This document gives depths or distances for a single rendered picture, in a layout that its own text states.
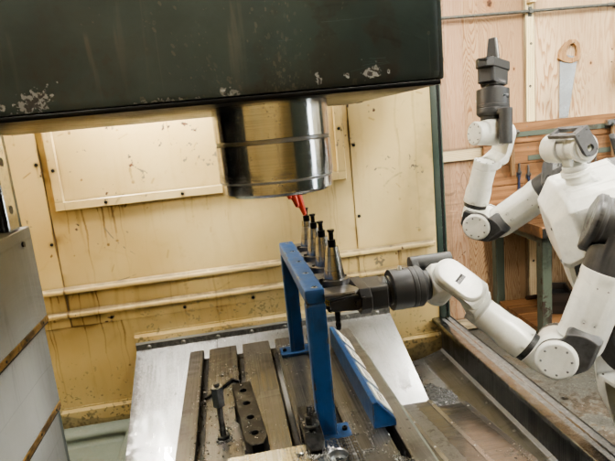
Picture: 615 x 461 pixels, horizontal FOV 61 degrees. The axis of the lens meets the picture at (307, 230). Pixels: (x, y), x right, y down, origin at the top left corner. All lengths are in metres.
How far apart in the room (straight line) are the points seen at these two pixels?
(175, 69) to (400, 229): 1.37
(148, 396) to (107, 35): 1.31
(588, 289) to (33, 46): 0.97
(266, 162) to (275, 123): 0.05
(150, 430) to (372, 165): 1.09
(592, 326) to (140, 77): 0.90
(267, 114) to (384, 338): 1.30
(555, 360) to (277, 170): 0.70
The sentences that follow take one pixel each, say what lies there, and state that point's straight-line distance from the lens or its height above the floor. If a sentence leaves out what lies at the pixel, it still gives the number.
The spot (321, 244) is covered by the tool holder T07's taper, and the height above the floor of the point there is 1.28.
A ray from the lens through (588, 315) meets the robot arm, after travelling 1.13.
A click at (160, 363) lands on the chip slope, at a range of 1.85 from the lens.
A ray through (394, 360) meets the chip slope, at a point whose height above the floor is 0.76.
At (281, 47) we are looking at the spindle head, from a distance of 0.63.
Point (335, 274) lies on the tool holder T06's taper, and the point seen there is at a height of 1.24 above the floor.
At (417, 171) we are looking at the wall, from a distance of 1.88.
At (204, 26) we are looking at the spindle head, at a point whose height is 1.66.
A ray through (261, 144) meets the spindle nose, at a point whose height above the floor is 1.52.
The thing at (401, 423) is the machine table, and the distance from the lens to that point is 1.21.
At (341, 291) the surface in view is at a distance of 1.04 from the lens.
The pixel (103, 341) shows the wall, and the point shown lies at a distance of 1.93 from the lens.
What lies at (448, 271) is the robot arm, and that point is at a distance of 1.13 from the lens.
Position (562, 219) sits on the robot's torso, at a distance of 1.23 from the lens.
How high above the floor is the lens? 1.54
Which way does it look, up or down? 11 degrees down
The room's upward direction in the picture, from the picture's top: 6 degrees counter-clockwise
